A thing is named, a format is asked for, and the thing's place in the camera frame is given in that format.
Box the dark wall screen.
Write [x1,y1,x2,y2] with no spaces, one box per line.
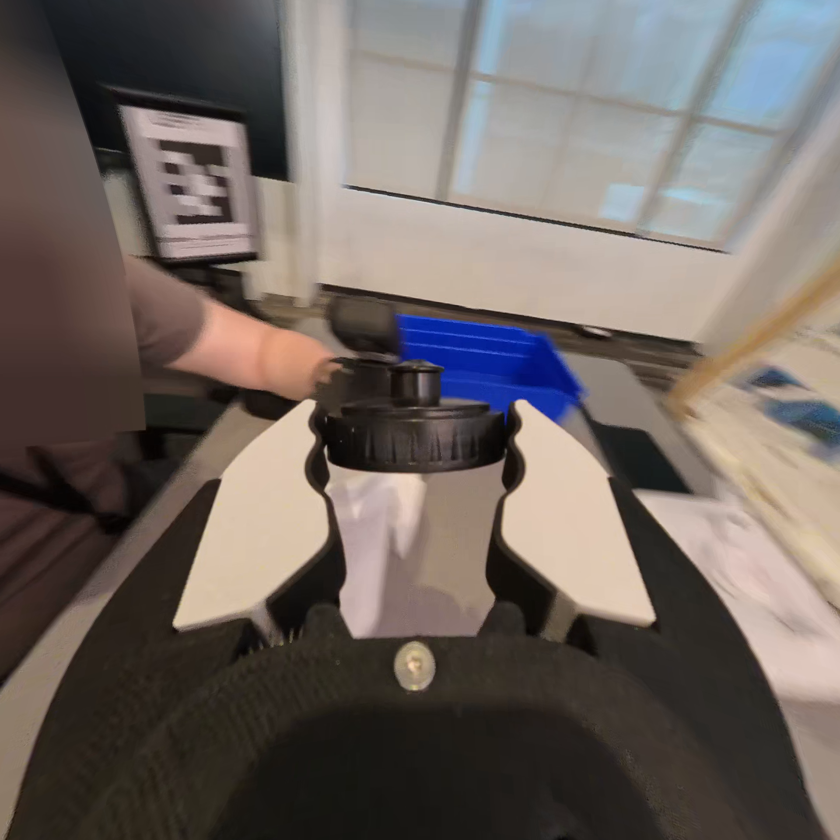
[46,0,290,181]

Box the black sign easel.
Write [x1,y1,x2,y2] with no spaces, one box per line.
[203,262,263,316]

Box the framed marker sign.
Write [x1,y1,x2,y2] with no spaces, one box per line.
[115,88,260,263]

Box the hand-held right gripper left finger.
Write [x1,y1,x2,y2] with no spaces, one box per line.
[172,397,347,634]

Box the white plastic bottle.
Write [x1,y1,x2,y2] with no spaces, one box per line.
[326,471,431,639]

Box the framed glass window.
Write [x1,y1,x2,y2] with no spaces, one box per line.
[341,0,840,253]

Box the blue plastic bin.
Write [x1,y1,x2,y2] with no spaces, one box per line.
[395,314,588,424]

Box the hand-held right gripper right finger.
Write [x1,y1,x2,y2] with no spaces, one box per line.
[486,399,657,641]

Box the printed instruction sheet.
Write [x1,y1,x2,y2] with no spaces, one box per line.
[689,328,840,592]

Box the black rectangular pad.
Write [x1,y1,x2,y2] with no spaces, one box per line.
[591,423,690,493]

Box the dark chair seat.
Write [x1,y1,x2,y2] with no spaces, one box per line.
[144,394,227,434]

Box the black bottle lid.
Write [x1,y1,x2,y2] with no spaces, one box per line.
[325,360,509,472]

